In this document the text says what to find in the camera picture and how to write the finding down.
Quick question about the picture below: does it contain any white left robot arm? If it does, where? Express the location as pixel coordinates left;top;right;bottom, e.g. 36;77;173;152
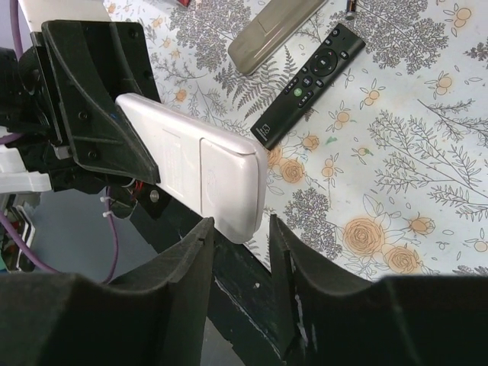
1;20;171;218

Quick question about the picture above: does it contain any floral table mat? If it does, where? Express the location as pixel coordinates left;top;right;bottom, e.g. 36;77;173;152
104;1;487;280

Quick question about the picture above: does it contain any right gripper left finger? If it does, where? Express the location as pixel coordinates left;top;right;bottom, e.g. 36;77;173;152
1;218;214;365

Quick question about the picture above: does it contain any white battery cover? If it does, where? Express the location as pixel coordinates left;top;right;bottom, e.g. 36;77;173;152
200;137;267;244

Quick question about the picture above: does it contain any black battery near grey remote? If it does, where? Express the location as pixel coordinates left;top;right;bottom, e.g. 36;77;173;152
345;0;358;21

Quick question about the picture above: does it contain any black remote control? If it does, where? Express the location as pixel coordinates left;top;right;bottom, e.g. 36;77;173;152
251;23;366;150

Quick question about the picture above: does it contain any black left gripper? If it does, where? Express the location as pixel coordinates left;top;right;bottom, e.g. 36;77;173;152
1;20;164;207

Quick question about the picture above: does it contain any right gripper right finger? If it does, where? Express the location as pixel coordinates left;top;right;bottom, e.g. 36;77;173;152
269;215;487;365

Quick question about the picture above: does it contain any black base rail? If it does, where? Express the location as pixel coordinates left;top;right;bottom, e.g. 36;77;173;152
127;183;282;365

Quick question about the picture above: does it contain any grey remote control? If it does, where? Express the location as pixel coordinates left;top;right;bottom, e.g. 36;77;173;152
228;0;325;75

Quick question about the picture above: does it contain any white remote control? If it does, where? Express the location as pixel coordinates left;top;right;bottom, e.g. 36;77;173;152
114;92;270;245

